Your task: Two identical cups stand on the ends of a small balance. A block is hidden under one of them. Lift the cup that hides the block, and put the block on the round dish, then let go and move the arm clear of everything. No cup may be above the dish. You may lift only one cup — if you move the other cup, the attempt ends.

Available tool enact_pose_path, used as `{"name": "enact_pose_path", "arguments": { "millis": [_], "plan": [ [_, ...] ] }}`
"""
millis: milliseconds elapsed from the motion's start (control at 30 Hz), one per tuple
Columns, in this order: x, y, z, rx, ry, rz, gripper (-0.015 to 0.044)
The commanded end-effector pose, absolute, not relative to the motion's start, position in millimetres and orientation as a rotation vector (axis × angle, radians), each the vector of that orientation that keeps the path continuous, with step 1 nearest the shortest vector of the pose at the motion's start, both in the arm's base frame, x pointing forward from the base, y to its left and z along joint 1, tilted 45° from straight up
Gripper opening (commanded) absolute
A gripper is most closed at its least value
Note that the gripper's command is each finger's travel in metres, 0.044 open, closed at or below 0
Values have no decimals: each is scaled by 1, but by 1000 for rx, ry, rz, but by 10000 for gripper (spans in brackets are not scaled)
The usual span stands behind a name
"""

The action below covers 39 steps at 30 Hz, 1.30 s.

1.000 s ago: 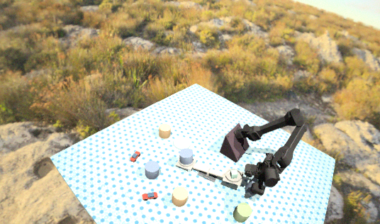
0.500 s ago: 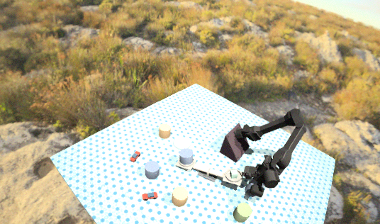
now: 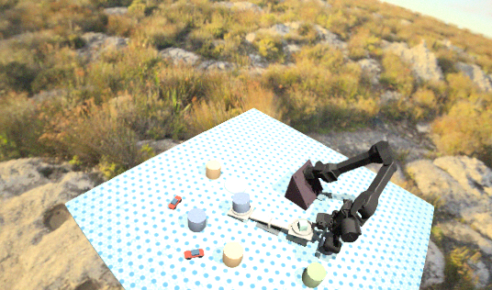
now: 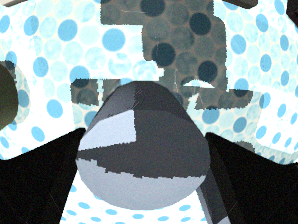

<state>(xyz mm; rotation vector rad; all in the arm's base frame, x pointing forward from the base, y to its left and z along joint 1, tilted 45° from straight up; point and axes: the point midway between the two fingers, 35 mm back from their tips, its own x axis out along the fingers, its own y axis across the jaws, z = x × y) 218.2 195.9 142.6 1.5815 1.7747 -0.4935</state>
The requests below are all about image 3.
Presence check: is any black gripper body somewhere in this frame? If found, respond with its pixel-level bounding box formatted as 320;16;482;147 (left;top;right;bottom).
323;209;341;254

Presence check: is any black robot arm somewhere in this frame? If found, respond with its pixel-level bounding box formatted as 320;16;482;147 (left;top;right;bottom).
303;140;397;243

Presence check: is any red toy car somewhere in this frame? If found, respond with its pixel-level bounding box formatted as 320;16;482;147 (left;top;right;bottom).
168;195;182;209
184;248;205;261

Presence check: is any white balance beam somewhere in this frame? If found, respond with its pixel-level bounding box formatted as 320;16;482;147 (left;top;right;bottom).
227;204;316;240

